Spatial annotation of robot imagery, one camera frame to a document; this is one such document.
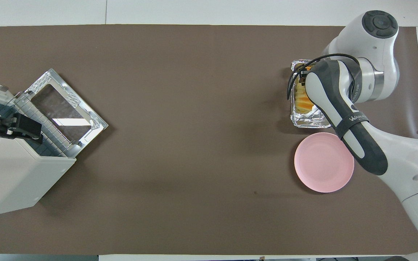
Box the brown table mat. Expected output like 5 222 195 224
0 25 418 255

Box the pink round plate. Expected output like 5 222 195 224
294 132 355 193

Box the yellow sliced bread loaf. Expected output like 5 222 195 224
295 85 317 113

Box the metal oven wire rack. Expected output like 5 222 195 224
13 92 76 158

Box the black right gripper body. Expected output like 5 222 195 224
299 65 315 87

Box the cream toaster oven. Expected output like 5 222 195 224
0 83 77 217

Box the aluminium foil tray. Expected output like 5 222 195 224
290 60 332 129

